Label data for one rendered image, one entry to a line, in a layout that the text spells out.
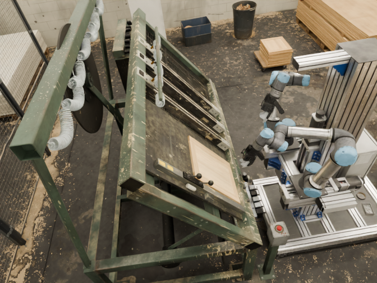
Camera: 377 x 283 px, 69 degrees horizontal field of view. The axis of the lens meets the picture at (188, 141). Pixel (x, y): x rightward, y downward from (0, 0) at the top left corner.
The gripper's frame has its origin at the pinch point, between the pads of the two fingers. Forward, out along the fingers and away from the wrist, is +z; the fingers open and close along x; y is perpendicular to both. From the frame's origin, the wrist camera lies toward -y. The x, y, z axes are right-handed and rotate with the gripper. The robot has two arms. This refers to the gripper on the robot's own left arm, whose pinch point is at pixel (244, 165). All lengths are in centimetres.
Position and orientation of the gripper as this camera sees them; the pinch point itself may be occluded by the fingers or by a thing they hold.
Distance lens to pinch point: 204.0
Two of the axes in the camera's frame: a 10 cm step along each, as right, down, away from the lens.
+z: -3.8, 6.8, 6.3
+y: -9.2, -2.0, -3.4
